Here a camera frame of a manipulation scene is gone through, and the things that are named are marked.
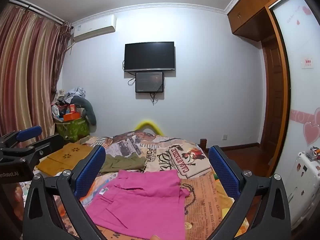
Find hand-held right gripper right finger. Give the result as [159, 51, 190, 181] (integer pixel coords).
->
[208, 145, 293, 240]

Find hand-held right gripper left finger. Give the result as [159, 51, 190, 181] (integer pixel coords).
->
[22, 145, 107, 240]

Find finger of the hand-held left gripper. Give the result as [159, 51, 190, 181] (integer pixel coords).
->
[0, 134, 64, 165]
[0, 126, 42, 148]

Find pink pants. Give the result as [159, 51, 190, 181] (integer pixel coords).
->
[86, 169, 190, 240]

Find olive green pants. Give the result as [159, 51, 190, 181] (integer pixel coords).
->
[99, 154, 147, 173]

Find mustard yellow folded cloth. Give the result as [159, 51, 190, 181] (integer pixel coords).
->
[36, 142, 95, 174]

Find printed blanket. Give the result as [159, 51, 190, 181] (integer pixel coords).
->
[17, 130, 250, 240]

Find green patterned bag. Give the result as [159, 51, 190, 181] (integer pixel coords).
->
[54, 119, 90, 140]

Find orange box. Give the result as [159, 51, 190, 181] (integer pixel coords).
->
[63, 112, 82, 122]

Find pile of clothes clutter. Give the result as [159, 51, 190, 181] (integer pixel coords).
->
[51, 87, 87, 120]

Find grey plush pillow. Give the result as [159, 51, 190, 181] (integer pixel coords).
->
[75, 97, 97, 132]

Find striped red beige curtain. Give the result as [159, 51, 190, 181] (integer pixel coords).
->
[0, 1, 72, 143]

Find yellow curved headboard pad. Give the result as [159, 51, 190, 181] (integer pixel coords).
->
[135, 121, 164, 135]

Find white sticker-covered cabinet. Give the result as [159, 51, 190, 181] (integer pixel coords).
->
[282, 151, 320, 228]

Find brown wooden door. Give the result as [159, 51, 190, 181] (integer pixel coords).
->
[261, 35, 282, 153]

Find white wardrobe door pink hearts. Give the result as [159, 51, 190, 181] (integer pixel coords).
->
[272, 0, 320, 180]

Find white air conditioner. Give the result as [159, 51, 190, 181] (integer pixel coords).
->
[71, 14, 117, 43]

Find wooden overhead cabinet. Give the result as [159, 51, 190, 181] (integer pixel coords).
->
[227, 0, 296, 41]

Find black monitor cable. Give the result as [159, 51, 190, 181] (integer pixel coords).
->
[149, 92, 161, 105]

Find small black wall monitor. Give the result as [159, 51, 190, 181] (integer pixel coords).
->
[135, 71, 164, 93]

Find curtain rail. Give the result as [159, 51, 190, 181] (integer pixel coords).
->
[9, 0, 73, 28]

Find black wall television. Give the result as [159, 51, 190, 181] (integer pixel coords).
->
[124, 41, 175, 72]

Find white red wall label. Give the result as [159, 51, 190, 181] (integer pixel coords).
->
[301, 55, 315, 68]

